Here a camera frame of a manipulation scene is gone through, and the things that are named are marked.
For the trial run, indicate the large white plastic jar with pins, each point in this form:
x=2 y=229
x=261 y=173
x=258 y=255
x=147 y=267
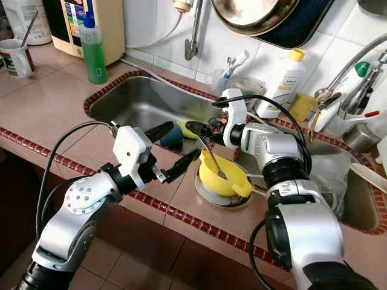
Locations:
x=30 y=18

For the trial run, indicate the clear plastic bag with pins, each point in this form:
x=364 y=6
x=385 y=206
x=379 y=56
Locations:
x=332 y=181

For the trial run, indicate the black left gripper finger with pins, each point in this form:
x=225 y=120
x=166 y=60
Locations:
x=160 y=131
x=184 y=164

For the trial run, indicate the steel wall tap spout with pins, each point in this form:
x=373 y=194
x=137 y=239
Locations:
x=192 y=36

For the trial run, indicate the chrome gooseneck faucet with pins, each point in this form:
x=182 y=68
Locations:
x=344 y=69

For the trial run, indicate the stainless steel sink basin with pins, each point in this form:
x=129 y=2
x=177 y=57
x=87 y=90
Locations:
x=133 y=103
x=360 y=211

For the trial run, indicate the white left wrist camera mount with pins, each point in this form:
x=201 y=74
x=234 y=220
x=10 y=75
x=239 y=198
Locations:
x=133 y=151

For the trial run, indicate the clear tub with green scourer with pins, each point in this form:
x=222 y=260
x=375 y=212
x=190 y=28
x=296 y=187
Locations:
x=254 y=87

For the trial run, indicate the white plastic container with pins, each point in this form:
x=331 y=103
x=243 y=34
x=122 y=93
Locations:
x=382 y=154

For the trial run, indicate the cream tap diverter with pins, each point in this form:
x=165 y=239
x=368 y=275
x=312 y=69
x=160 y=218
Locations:
x=183 y=5

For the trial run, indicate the small steel cup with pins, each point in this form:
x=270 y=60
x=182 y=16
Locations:
x=360 y=138

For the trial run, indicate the chrome sprayer head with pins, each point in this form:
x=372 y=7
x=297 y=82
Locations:
x=363 y=90

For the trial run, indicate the white bottle yellow cap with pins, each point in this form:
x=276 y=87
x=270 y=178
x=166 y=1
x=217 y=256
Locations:
x=278 y=81

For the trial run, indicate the white spoon red tip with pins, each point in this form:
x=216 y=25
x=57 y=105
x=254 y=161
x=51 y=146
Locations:
x=357 y=116

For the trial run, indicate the round steel plate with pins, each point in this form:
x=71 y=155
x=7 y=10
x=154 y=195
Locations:
x=217 y=202

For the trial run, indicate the green dish soap bottle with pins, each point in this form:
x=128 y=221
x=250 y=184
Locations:
x=94 y=60

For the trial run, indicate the white bottle green cap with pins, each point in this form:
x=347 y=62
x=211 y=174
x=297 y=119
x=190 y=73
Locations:
x=347 y=87

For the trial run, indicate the yellow plastic bowl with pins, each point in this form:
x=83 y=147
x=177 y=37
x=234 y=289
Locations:
x=236 y=187

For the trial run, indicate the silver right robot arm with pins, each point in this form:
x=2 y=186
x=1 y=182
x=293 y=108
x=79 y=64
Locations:
x=278 y=145

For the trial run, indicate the dark blue tray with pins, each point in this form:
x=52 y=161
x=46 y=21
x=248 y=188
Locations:
x=308 y=27

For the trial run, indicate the cream water ionizer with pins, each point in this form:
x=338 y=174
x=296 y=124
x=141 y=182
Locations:
x=112 y=30

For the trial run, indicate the clear toothbrush cup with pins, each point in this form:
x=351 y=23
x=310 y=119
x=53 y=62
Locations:
x=217 y=84

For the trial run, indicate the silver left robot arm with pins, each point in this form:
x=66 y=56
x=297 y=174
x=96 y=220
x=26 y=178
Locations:
x=78 y=211

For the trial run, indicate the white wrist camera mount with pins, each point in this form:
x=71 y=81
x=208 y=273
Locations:
x=236 y=118
x=133 y=151

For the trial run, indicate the blue-grey mug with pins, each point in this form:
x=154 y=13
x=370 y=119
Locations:
x=172 y=138

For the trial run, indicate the bright yellow sponge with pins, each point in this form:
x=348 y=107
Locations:
x=188 y=130

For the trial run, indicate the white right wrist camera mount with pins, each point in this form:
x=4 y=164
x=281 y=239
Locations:
x=236 y=118

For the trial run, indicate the steel spoon in mug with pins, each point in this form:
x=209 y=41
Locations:
x=30 y=27

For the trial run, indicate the mustard yellow sponge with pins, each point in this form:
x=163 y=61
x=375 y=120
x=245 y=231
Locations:
x=302 y=107

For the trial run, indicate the white printed mug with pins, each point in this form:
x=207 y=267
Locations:
x=19 y=60

